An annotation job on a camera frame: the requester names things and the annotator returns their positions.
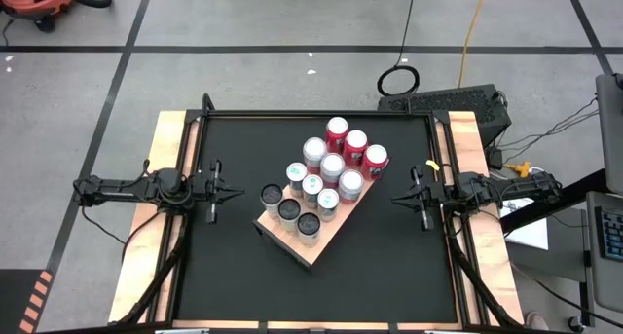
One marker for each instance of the grey monitor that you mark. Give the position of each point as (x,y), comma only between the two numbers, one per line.
(611,129)

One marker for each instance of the grey laptop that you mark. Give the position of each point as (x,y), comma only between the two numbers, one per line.
(596,275)

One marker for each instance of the black mat orange stripes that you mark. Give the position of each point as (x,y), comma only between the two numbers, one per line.
(14,300)

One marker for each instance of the black table frame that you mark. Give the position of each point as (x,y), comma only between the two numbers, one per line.
(370,114)

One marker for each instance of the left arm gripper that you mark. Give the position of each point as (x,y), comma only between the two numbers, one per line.
(207,190)

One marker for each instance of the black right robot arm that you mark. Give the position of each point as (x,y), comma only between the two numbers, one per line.
(511,188)

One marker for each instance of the blue silver energy drink can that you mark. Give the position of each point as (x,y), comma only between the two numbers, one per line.
(312,190)
(328,203)
(296,178)

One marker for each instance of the person's shoe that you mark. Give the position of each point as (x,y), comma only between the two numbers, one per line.
(536,320)

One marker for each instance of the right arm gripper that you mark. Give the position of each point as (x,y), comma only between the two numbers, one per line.
(428,193)

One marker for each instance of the silver aluminium rail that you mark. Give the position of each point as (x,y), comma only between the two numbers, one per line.
(443,332)
(182,331)

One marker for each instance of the white paper sheet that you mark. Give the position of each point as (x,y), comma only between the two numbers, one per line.
(530,234)

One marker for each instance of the orange shop vacuum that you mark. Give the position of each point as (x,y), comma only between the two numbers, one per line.
(29,0)

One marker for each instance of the silver can black top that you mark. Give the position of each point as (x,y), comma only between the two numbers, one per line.
(309,229)
(271,200)
(289,214)

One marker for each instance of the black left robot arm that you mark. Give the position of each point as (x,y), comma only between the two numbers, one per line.
(131,190)

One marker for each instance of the orange plug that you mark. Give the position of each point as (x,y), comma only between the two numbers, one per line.
(520,168)

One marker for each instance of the wooden side board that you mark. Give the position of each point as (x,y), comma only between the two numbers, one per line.
(491,266)
(141,275)

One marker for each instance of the black caster wheel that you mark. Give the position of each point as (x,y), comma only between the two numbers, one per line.
(575,323)

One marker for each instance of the black desk beam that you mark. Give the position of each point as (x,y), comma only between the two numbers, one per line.
(550,207)

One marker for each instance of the red soda can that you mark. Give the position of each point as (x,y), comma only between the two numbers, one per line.
(337,132)
(355,146)
(375,161)

